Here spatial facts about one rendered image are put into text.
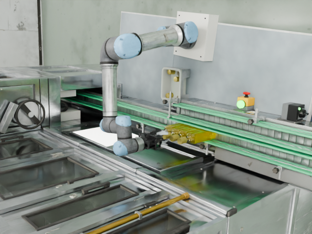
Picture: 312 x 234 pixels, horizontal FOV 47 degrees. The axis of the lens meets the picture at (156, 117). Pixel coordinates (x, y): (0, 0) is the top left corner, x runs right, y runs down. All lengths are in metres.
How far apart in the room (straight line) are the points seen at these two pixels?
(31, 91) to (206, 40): 1.25
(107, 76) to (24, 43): 3.80
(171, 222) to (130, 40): 0.85
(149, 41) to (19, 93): 1.12
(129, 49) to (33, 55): 3.99
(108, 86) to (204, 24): 0.70
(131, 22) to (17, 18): 2.98
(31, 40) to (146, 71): 3.19
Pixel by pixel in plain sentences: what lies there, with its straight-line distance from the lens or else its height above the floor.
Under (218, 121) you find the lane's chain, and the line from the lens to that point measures 2.10.
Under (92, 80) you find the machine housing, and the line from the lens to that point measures 2.86.
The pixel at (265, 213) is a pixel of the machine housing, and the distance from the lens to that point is 1.83.
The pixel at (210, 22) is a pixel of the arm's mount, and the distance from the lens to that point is 2.18.
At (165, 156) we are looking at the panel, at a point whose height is 1.14.
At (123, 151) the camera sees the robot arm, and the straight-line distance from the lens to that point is 1.76.
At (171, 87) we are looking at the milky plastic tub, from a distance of 2.47.
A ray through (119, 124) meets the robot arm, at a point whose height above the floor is 1.49.
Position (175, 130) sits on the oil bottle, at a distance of 2.05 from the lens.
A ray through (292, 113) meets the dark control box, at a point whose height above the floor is 0.83.
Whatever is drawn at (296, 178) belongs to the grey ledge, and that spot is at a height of 0.88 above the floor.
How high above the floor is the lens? 2.53
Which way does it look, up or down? 42 degrees down
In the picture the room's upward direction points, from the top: 100 degrees counter-clockwise
